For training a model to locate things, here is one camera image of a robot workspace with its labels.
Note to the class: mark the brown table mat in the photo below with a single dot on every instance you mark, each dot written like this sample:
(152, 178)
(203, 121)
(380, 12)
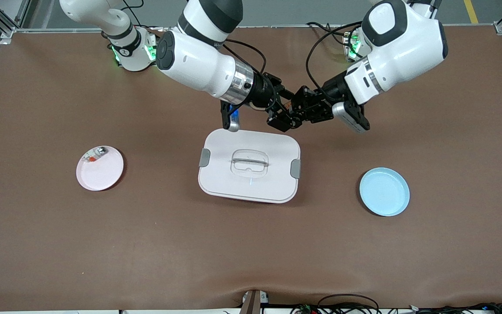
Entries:
(251, 253)

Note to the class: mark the small silver red object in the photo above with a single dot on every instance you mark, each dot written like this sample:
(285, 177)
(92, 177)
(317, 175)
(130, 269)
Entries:
(96, 154)

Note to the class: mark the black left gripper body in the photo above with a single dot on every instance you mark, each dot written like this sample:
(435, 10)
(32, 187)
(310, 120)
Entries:
(330, 92)

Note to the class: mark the aluminium table edge rail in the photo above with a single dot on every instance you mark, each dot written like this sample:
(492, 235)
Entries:
(286, 27)

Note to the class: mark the light blue round plate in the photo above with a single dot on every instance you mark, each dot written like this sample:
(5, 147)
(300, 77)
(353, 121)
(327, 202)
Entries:
(384, 192)

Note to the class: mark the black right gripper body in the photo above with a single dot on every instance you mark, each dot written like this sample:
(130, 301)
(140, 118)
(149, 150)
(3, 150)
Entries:
(261, 92)

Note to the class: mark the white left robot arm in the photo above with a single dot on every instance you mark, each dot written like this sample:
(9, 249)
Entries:
(401, 43)

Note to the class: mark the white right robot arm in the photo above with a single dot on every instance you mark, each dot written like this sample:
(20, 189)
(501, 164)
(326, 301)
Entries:
(198, 65)

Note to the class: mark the pink round plate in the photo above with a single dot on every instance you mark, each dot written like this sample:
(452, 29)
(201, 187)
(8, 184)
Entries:
(100, 174)

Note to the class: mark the white lidded box grey latches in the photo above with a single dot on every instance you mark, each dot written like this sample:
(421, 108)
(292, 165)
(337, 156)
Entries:
(225, 183)

